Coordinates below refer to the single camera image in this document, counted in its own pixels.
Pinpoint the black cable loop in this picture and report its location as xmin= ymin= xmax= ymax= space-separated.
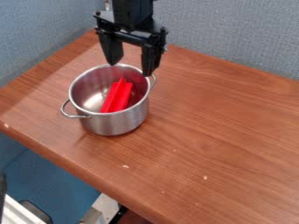
xmin=0 ymin=171 xmax=8 ymax=217

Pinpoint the white box under table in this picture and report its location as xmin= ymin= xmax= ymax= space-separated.
xmin=0 ymin=194 xmax=52 ymax=224

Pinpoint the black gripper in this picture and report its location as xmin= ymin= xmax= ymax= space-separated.
xmin=93 ymin=0 xmax=168 ymax=77

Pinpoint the red block object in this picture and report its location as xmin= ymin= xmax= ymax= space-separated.
xmin=99 ymin=78 xmax=133 ymax=113

